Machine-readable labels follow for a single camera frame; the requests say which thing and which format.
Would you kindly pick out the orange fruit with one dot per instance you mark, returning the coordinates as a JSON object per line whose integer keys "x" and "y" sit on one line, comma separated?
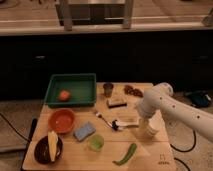
{"x": 64, "y": 95}

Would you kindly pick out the green chili pepper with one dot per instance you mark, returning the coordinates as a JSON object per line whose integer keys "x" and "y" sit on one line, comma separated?
{"x": 130, "y": 152}

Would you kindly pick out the metal table frame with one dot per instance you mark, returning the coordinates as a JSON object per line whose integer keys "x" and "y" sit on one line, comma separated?
{"x": 94, "y": 12}

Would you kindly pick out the green plastic cup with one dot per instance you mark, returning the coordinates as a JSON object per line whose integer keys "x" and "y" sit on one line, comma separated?
{"x": 96, "y": 142}

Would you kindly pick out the green plastic tray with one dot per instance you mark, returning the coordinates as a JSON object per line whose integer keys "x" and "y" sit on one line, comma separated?
{"x": 82, "y": 89}

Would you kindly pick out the dark brown bowl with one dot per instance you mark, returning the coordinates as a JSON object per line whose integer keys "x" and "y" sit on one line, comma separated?
{"x": 41, "y": 152}

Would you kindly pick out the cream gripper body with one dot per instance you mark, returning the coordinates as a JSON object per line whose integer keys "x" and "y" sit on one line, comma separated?
{"x": 144, "y": 126}

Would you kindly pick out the white plastic cup stack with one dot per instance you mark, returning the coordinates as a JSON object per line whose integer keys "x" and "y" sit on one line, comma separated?
{"x": 153, "y": 127}

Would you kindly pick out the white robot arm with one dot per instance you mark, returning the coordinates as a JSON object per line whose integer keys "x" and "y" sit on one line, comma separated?
{"x": 160, "y": 97}

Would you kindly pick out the orange bowl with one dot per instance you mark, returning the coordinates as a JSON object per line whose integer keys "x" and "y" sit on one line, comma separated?
{"x": 61, "y": 121}

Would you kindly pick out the dark blue object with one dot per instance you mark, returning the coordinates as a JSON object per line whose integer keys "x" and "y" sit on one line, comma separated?
{"x": 200, "y": 99}

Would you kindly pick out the dark metal cup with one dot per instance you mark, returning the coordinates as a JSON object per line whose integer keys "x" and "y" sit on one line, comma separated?
{"x": 108, "y": 89}

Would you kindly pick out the black whiteboard eraser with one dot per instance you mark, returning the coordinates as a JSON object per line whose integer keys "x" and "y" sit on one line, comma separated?
{"x": 113, "y": 103}

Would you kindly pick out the yellow corn cob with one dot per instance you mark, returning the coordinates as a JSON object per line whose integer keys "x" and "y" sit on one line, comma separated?
{"x": 52, "y": 143}

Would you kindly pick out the blue sponge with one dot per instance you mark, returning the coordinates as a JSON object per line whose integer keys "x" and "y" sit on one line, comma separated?
{"x": 84, "y": 131}

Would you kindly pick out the brown dried food pile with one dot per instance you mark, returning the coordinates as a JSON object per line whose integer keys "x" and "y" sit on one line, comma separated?
{"x": 129, "y": 90}

